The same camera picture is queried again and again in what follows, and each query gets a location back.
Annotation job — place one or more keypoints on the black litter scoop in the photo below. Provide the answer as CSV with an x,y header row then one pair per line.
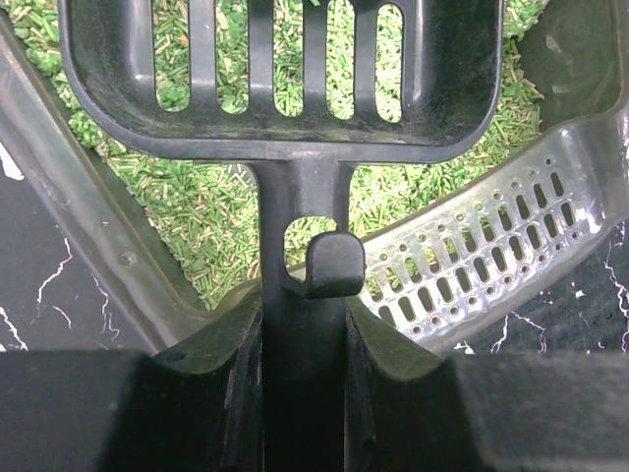
x,y
310,262

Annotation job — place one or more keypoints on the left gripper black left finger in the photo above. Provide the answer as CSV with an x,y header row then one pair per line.
x,y
193,407

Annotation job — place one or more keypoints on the dark green litter box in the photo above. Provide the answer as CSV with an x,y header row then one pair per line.
x,y
439,276

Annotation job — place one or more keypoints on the green litter pellets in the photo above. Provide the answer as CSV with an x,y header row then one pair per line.
x,y
207,214

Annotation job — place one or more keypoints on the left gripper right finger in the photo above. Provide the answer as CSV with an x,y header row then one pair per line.
x,y
411,410

